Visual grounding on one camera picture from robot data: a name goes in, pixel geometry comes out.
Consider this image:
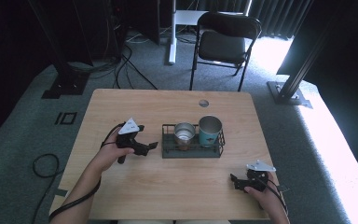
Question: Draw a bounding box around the metal stand with base plate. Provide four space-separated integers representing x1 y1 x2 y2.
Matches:
267 18 330 109

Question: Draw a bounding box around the left hand-held gripper cable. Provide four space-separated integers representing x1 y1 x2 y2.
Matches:
48 122 126 223

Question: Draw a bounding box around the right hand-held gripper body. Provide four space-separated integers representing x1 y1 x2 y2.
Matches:
243 160 277 191

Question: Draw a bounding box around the person's left hand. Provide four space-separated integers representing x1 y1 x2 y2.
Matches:
93 130 135 172

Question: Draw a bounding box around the teal metal cup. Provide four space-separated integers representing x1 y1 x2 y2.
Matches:
198 115 224 148

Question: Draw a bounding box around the black wire basket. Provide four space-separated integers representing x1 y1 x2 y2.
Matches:
161 123 227 160

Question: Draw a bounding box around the dark pleated curtain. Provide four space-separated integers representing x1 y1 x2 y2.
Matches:
248 0 315 40

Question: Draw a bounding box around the black folding chair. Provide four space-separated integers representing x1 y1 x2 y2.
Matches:
189 11 263 92

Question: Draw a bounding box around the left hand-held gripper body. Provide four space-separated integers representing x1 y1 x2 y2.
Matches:
115 117 145 165

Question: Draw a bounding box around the hand-held gripper cable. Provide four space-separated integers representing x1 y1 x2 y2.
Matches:
48 122 126 223
258 177 289 217

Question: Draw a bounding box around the dark equipment cabinet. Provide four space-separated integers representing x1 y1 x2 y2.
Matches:
110 0 161 60

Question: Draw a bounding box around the black looped cable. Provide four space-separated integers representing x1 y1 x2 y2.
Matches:
32 153 64 224

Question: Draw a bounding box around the right hand-held gripper cable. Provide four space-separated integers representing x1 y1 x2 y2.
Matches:
258 177 289 217

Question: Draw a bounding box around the bundle of black cables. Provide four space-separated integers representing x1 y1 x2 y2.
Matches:
68 43 158 91

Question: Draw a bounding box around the person's right hand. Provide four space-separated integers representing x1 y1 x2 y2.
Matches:
244 173 283 210

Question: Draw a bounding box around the brown metal cup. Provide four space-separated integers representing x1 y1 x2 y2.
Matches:
173 121 196 152

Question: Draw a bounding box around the black stand with base plate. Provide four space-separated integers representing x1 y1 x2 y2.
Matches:
27 0 91 100

